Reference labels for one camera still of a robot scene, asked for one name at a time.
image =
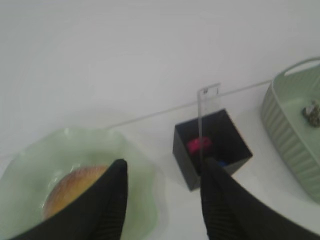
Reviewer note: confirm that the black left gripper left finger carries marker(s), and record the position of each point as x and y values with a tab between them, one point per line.
98	214

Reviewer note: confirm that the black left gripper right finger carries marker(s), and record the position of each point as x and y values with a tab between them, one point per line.
230	212

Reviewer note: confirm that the yellow bread roll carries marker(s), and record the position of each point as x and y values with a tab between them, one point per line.
70	187

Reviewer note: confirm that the blue pencil sharpener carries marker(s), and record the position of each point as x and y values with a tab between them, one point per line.
221	163

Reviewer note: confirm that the pink pencil sharpener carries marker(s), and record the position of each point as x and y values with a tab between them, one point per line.
194	146

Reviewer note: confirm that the clear plastic ruler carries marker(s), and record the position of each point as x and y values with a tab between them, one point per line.
207	104

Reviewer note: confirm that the pinkish paper ball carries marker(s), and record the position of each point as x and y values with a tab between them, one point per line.
312	114

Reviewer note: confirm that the black mesh pen holder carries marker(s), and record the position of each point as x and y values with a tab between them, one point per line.
227	145

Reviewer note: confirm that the pale green glass plate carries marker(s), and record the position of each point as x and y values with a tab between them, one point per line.
27	178

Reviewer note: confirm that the grey green plastic basket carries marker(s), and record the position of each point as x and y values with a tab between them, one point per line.
296	141

